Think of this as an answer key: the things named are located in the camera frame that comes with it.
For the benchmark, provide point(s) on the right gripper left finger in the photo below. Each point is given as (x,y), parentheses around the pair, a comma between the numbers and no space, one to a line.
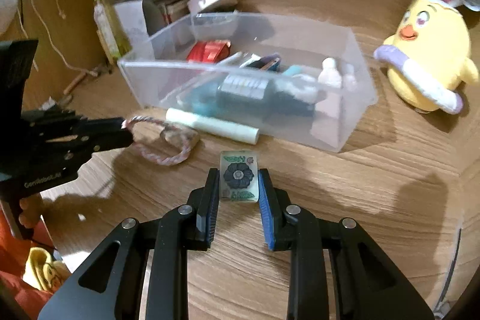
(202,220)

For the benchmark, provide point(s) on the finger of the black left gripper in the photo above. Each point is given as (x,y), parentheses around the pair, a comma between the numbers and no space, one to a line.
(90,134)

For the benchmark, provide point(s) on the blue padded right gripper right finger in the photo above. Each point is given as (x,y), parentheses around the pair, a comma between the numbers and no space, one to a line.
(279,227)

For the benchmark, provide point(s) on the green flower mahjong tile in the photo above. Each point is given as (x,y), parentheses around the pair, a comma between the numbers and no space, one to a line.
(239,176)

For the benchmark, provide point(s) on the pink braided cord wooden charm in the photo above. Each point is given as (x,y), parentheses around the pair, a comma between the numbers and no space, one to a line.
(178,136)

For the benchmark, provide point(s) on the left hand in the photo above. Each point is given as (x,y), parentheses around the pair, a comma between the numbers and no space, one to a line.
(31,210)

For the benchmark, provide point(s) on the pale green white tube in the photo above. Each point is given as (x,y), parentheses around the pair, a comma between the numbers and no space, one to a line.
(215,126)

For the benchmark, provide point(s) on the yellow green oil bottle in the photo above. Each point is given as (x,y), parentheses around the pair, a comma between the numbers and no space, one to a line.
(110,33)

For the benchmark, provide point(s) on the large dark labelled bottle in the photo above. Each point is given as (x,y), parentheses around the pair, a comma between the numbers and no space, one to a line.
(242,95)

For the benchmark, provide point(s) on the white folded paper box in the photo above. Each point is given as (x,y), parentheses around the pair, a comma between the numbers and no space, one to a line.
(140,20)

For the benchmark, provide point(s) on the small white ointment tube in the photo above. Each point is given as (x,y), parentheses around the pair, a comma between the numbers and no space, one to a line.
(232,59)

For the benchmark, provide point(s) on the red foil packet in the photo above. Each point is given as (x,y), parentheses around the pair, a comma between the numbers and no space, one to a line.
(209,51)

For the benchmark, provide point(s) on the clear plastic storage bin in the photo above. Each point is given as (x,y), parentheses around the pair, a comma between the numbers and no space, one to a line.
(290,77)

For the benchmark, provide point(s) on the yellow chick bunny plush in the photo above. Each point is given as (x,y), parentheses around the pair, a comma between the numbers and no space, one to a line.
(428,57)

